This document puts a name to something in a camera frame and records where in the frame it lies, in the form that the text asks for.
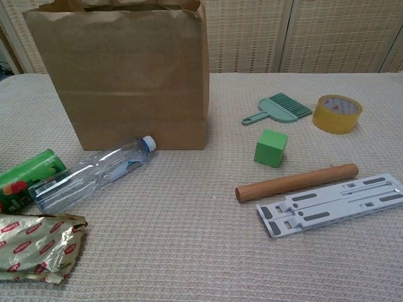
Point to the clear plastic water bottle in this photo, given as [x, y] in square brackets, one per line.
[88, 176]

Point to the green chip canister red lid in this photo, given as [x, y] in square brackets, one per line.
[31, 170]

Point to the silver foil snack packet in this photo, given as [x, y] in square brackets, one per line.
[37, 248]

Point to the brown paper bag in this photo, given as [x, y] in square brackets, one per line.
[126, 78]

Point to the green foam cube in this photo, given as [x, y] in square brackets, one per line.
[270, 151]

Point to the beige woven tablecloth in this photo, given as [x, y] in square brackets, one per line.
[189, 236]

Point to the teal mini hand brush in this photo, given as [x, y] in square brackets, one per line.
[277, 110]

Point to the wooden rolling pin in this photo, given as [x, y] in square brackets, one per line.
[299, 181]

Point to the woven folding screen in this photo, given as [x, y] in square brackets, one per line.
[252, 37]

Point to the yellow packing tape roll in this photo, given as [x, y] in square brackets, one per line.
[333, 124]

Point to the white folding laptop stand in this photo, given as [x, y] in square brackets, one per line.
[330, 207]

